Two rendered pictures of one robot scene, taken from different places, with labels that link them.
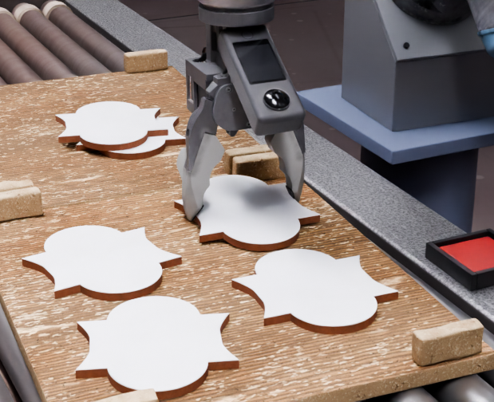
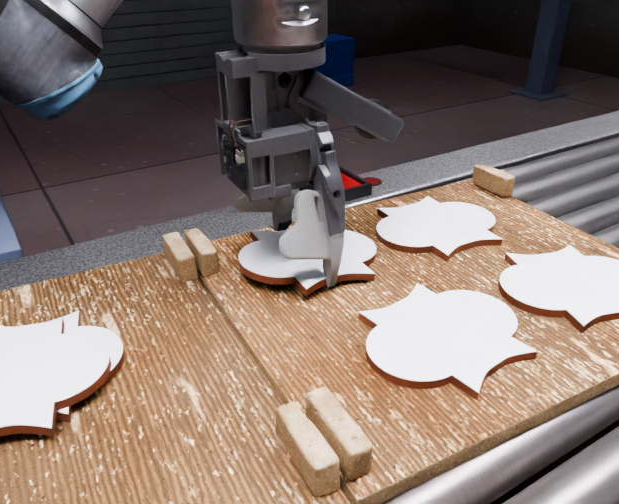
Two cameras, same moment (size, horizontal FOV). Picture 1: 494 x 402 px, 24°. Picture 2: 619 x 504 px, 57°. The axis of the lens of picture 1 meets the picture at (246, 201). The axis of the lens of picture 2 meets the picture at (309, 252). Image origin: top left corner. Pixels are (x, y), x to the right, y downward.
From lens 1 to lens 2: 122 cm
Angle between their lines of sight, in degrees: 83
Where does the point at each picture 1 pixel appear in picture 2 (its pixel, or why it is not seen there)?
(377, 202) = (221, 223)
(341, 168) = (139, 240)
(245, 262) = (397, 259)
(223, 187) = (270, 262)
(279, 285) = (447, 234)
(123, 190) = (232, 351)
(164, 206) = (279, 314)
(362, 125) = not seen: outside the picture
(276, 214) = not seen: hidden behind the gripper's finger
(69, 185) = (214, 406)
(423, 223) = not seen: hidden behind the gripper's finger
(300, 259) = (396, 228)
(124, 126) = (34, 357)
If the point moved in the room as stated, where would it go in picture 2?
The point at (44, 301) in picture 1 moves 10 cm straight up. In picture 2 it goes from (545, 366) to (575, 254)
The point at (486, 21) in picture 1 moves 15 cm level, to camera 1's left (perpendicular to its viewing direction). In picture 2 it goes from (55, 82) to (16, 115)
